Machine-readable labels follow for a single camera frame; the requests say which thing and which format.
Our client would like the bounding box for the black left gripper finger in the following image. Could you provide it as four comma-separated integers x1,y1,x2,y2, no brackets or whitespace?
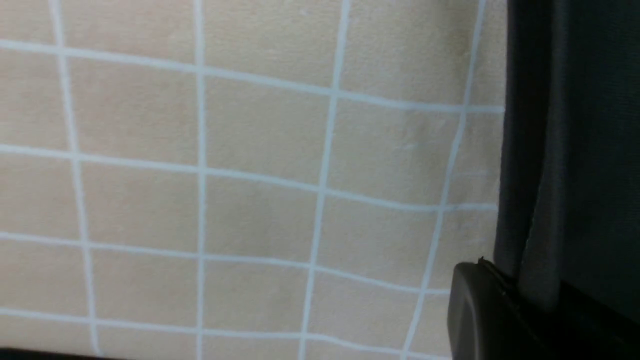
446,258,640,360

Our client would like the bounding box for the beige grid tablecloth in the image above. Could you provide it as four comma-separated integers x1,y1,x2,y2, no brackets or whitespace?
0,0,507,360

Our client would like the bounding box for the dark gray long-sleeve top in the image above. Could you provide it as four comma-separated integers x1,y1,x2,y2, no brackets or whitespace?
493,0,640,322

